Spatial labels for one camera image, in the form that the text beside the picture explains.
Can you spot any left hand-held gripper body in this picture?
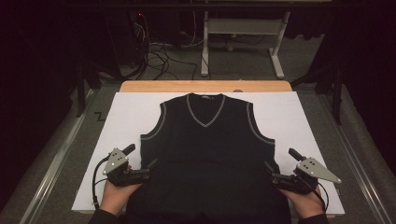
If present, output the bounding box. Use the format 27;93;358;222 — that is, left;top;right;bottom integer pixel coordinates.
102;143;150;188

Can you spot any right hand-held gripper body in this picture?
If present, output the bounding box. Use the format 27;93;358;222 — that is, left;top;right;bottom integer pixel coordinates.
271;147;342;196

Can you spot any black knit vest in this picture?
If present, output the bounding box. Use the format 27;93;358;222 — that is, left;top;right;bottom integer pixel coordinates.
125;92;292;224

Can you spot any white board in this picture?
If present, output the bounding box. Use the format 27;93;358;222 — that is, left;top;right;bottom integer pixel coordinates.
71;91;346;217

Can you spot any dark metal stand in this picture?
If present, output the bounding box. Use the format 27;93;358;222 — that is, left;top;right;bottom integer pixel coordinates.
75;57;103;119
290;60;344;126

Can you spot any wooden table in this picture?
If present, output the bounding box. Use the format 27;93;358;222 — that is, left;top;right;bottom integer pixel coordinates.
78;79;337;219

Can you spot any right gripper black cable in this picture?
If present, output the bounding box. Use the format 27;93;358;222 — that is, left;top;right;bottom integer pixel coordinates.
306;178;330;213

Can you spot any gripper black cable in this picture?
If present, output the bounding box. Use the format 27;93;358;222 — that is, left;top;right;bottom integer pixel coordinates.
92;156;110;210
306;178;330;213

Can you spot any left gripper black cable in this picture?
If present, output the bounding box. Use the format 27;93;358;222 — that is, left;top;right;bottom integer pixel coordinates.
92;156;110;210

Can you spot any metal floor rail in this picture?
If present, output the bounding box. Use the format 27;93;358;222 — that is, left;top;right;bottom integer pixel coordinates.
317;92;394;224
19;89;95;224

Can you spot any tangle of black cables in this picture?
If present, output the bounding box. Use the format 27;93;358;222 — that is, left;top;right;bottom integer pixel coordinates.
132;12;200;82

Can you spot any white metal table frame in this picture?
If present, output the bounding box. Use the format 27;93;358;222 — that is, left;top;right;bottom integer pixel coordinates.
200;10;292;79

